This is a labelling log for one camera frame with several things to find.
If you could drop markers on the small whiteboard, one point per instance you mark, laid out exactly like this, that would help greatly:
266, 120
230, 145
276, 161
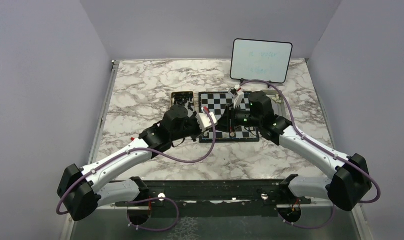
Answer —
260, 60

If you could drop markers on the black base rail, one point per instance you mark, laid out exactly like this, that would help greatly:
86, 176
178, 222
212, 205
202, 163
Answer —
203, 198

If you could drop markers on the black chess pieces pile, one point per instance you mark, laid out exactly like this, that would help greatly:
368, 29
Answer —
182, 98

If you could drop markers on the black white chessboard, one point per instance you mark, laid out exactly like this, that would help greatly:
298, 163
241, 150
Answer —
216, 103

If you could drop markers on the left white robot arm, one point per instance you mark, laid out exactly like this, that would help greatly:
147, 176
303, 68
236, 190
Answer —
83, 189

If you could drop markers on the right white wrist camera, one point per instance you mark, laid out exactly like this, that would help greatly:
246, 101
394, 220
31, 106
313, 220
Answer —
237, 95

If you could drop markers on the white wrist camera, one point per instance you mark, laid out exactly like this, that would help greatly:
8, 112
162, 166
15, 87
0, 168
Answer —
206, 121
237, 95

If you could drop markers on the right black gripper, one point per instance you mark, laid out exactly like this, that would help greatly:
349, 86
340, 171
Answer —
227, 121

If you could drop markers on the lilac tin tray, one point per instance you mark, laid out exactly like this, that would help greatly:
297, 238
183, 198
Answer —
278, 104

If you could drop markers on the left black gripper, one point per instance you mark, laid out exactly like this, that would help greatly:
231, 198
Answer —
199, 133

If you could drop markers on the white chess pieces pile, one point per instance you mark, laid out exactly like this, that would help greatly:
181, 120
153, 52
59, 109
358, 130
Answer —
276, 99

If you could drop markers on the yellow tin tray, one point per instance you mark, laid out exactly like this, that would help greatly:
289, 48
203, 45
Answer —
190, 109

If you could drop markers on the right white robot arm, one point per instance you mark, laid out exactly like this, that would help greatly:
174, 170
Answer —
347, 177

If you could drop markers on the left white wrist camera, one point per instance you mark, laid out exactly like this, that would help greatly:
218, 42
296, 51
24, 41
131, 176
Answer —
206, 121

